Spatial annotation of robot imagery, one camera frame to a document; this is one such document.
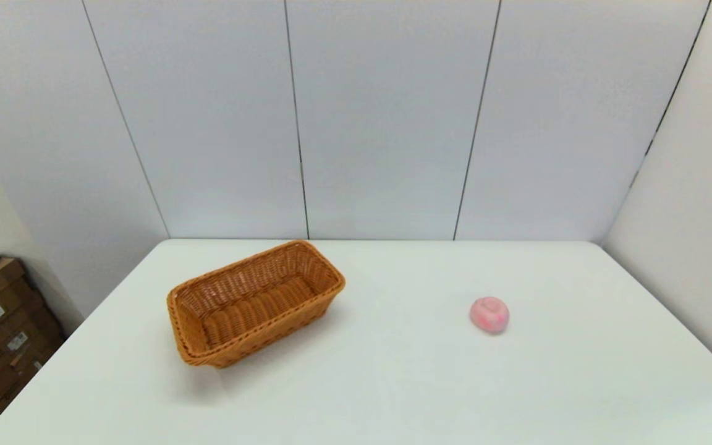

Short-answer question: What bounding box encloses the orange woven wicker basket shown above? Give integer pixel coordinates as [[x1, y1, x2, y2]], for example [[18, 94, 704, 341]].
[[166, 240, 346, 369]]

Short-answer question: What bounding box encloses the pink peach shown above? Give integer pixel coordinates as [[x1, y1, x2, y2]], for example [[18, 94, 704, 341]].
[[469, 296, 510, 335]]

